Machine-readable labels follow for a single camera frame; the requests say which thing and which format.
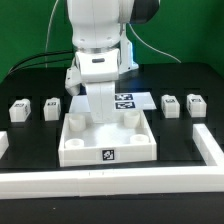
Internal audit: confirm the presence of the white square tabletop tray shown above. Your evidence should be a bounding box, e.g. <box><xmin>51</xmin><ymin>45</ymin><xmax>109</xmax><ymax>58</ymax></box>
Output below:
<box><xmin>58</xmin><ymin>110</ymin><xmax>157</xmax><ymax>167</ymax></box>

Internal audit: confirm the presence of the white U-shaped fence wall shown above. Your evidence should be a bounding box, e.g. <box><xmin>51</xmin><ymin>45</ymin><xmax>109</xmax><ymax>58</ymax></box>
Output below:
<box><xmin>0</xmin><ymin>124</ymin><xmax>224</xmax><ymax>199</ymax></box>

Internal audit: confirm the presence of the grey thin cable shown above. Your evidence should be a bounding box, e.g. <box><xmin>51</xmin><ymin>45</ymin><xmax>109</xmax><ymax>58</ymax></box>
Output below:
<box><xmin>44</xmin><ymin>0</ymin><xmax>62</xmax><ymax>69</ymax></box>

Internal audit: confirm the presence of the black cable bundle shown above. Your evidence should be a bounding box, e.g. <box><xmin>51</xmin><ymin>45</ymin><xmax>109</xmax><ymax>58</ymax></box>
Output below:
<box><xmin>7</xmin><ymin>49</ymin><xmax>75</xmax><ymax>75</ymax></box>

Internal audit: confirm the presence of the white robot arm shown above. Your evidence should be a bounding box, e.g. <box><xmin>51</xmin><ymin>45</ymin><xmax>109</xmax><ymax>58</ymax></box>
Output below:
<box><xmin>65</xmin><ymin>0</ymin><xmax>160</xmax><ymax>123</ymax></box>

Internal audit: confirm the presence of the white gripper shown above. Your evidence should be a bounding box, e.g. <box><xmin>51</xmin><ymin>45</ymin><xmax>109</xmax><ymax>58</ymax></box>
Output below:
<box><xmin>65</xmin><ymin>49</ymin><xmax>120</xmax><ymax>123</ymax></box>

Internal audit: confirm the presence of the white fiducial marker sheet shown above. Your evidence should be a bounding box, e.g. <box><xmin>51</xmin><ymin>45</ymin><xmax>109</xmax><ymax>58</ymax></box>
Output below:
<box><xmin>69</xmin><ymin>92</ymin><xmax>156</xmax><ymax>113</ymax></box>

